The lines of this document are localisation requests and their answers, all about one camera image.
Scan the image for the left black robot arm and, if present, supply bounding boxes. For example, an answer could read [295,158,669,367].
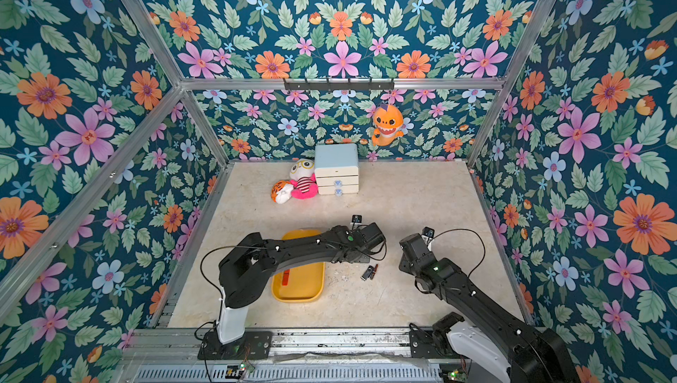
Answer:
[216,223,386,345]

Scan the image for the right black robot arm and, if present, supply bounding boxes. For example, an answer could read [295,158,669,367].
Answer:
[400,233,580,382]

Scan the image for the pink owl plush toy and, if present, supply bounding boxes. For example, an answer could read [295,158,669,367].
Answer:
[289,158,319,200]

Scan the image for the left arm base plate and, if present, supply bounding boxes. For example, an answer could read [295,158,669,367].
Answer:
[197,330,273,361]

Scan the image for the black wall hook rail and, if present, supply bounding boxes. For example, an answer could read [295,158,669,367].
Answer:
[282,78,396,92]

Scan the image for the yellow plastic storage tray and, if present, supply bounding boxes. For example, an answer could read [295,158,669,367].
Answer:
[272,262,325,303]

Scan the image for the black silver swivel usb drive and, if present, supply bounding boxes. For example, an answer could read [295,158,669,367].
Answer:
[361,266,377,281]

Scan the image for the orange tiger plush toy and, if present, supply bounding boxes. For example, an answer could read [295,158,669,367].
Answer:
[271,180,294,204]

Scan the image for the light blue drawer box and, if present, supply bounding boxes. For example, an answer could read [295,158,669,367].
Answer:
[315,143,360,196]

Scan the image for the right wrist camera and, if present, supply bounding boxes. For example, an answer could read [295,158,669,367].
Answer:
[421,227,435,245]

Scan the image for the red usb flash drive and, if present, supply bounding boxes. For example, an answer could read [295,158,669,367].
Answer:
[281,270,290,287]

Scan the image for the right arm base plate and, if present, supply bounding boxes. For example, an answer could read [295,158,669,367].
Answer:
[408,323,460,359]

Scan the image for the orange shark plush toy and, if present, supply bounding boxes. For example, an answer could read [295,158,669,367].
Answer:
[371,104,405,147]

